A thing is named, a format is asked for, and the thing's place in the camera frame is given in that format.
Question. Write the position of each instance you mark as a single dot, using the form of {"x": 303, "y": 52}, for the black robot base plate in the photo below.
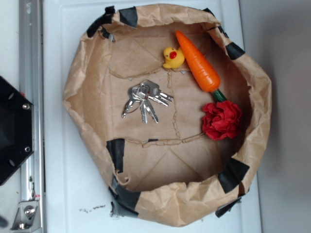
{"x": 16, "y": 130}

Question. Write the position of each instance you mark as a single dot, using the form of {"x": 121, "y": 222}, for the aluminium rail frame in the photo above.
{"x": 31, "y": 213}

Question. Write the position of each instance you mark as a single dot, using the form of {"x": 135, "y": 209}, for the brown paper bag tray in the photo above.
{"x": 168, "y": 172}

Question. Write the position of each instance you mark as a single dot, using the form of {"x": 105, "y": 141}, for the red fabric flower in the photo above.
{"x": 222, "y": 120}

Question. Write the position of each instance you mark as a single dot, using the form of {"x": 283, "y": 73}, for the yellow rubber duck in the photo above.
{"x": 174, "y": 58}

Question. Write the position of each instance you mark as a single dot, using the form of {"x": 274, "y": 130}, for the silver key bunch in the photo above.
{"x": 142, "y": 94}

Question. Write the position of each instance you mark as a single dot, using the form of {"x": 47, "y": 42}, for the orange toy carrot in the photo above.
{"x": 203, "y": 72}

